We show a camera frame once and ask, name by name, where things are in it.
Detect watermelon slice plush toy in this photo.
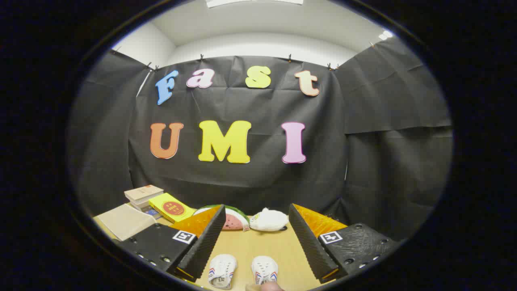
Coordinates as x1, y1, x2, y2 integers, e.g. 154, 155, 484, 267
193, 205, 251, 232

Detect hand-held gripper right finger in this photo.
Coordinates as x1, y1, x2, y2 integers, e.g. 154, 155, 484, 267
288, 203, 399, 284

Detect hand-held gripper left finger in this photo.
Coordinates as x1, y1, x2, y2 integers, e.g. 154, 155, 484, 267
117, 204, 227, 283

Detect yellow book with red circle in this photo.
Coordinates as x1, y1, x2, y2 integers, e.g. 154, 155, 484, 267
148, 193, 197, 223

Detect beige storage box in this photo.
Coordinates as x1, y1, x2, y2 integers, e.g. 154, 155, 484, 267
97, 203, 157, 242

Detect white plush toy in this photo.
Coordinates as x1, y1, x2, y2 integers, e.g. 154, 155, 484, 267
249, 207, 290, 232

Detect white canvas shoe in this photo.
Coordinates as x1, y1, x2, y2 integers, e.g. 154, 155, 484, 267
208, 254, 238, 290
251, 255, 279, 286

